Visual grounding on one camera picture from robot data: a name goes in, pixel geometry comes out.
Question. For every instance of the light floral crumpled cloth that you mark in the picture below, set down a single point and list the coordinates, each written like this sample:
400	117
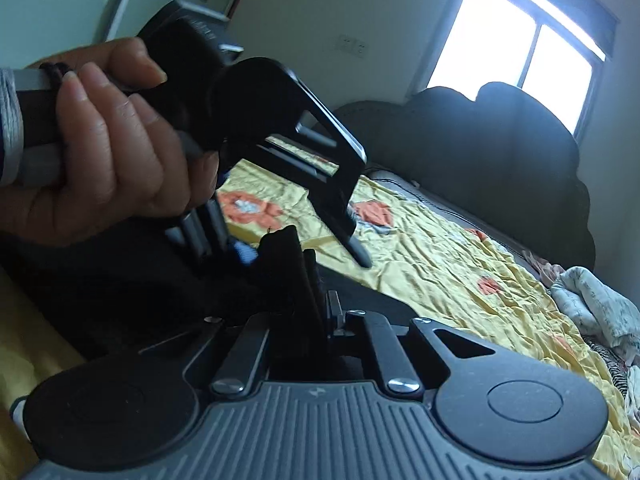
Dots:
595	305

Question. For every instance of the yellow floral blanket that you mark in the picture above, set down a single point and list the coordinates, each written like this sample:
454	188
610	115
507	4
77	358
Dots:
425	260

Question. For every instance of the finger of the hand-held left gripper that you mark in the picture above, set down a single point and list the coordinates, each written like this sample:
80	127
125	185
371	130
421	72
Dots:
345	170
212	240

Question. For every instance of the pink crumpled cloth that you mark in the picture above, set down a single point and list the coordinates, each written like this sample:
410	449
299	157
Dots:
542	265

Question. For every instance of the white wall socket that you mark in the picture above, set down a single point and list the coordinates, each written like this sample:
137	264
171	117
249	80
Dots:
344	43
361	50

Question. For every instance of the striped cloth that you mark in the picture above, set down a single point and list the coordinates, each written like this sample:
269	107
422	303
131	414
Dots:
617	370

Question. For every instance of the person's left hand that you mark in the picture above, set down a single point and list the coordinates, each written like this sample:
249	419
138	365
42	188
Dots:
110	160

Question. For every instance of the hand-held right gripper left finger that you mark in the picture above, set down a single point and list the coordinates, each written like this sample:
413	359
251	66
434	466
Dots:
247	347

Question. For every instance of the window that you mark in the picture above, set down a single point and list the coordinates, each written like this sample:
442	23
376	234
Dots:
490	35

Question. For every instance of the dark grey padded headboard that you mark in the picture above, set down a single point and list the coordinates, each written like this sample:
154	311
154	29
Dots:
475	160

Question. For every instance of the black pants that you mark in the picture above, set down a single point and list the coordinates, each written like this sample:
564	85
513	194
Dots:
125	290

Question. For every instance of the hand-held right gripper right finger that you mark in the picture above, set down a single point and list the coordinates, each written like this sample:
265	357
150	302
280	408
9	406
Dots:
385	352

